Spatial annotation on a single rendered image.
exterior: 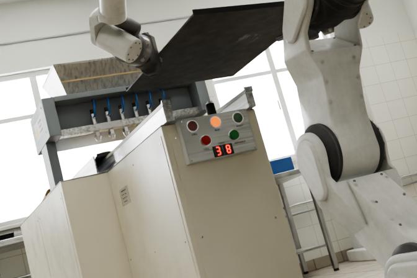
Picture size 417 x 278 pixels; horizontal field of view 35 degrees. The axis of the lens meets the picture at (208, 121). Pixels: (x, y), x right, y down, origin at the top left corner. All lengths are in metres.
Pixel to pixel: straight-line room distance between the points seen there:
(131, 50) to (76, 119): 1.18
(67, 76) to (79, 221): 0.61
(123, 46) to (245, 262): 0.79
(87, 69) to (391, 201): 1.69
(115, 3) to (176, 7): 4.92
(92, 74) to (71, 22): 3.44
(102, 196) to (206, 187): 0.72
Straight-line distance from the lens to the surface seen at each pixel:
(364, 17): 1.96
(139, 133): 2.26
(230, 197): 2.07
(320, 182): 1.46
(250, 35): 1.94
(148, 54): 1.77
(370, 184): 1.48
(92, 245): 2.62
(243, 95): 2.16
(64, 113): 2.79
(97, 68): 2.83
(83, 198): 2.64
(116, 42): 1.65
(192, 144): 2.02
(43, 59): 6.10
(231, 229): 2.05
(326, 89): 1.48
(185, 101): 2.96
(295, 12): 1.47
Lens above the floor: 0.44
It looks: 11 degrees up
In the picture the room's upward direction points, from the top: 15 degrees counter-clockwise
